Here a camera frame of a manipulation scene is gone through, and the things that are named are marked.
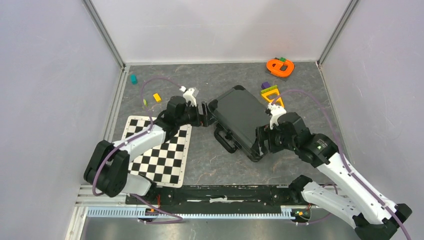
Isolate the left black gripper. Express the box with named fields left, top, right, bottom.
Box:
left=176, top=101, right=218, bottom=128

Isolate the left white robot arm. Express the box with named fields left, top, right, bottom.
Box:
left=83, top=86, right=210, bottom=204

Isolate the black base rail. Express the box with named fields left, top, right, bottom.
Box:
left=125, top=185, right=308, bottom=225

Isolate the black poker carrying case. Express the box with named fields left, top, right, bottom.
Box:
left=208, top=85, right=270, bottom=162

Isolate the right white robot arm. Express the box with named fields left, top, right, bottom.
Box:
left=256, top=103, right=412, bottom=240

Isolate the purple toy block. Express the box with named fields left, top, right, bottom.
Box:
left=261, top=81, right=271, bottom=90

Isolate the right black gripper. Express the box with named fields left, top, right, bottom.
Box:
left=251, top=122, right=297, bottom=155

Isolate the orange toy track piece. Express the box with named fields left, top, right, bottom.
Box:
left=266, top=57, right=295, bottom=78

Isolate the teal toy block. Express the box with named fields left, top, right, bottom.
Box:
left=130, top=74, right=138, bottom=85

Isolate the black white chessboard mat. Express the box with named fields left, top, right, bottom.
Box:
left=128, top=124, right=192, bottom=188

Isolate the yellow triangle toy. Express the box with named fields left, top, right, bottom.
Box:
left=260, top=85, right=285, bottom=108

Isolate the yellow toy block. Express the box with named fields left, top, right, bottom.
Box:
left=153, top=93, right=162, bottom=103

